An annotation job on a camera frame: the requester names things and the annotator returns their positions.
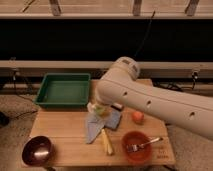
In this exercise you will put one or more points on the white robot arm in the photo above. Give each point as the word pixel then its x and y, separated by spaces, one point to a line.
pixel 188 111

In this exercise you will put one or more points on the wooden block brush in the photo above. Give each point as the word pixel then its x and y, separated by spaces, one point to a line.
pixel 117 107

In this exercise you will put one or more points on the green plastic tray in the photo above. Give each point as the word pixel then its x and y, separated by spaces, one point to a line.
pixel 64 90

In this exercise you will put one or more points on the small green cup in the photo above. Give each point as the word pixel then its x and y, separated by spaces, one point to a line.
pixel 101 111

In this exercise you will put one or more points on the blue sponge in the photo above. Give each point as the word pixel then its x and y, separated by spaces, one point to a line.
pixel 113 120

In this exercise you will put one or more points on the grey folded cloth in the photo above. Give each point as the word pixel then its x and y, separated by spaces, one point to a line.
pixel 93 126

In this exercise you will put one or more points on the orange fruit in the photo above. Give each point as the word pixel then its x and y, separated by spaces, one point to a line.
pixel 137 117

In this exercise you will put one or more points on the yellow corn cob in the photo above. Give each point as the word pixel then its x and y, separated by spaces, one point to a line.
pixel 107 143

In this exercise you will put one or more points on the wooden table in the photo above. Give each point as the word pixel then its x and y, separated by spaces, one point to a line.
pixel 66 130

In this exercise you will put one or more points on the silver fork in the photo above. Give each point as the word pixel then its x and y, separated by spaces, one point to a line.
pixel 137 147

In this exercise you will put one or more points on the orange bowl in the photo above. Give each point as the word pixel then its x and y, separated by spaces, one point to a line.
pixel 141 156

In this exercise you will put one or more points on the dark purple bowl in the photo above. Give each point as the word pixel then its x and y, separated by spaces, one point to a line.
pixel 37 151

